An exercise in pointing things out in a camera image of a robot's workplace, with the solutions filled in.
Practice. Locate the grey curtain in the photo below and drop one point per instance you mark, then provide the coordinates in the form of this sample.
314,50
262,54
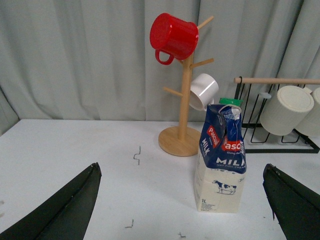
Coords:
92,59

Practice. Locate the blue white milk carton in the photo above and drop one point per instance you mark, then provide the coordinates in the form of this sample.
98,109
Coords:
221,161

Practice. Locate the white ceramic mug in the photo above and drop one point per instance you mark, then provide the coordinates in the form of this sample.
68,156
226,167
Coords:
202,92

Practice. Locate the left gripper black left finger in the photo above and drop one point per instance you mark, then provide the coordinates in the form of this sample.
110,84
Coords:
63,216

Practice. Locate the wooden mug tree stand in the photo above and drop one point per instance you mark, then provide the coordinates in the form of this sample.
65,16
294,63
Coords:
181,140

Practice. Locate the black wire mug rack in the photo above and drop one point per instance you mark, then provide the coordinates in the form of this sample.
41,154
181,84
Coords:
255,93

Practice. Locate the cream ribbed mug right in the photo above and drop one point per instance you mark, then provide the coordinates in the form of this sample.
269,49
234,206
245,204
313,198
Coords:
310,125

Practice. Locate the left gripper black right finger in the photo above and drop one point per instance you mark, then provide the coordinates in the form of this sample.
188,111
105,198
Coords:
296,207

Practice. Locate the red enamel mug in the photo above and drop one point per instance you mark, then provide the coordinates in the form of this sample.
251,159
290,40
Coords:
173,38

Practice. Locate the cream ribbed mug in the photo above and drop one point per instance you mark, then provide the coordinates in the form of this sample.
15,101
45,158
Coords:
310,125
286,110

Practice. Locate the cream ribbed mug left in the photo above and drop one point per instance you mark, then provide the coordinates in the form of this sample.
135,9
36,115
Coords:
286,110

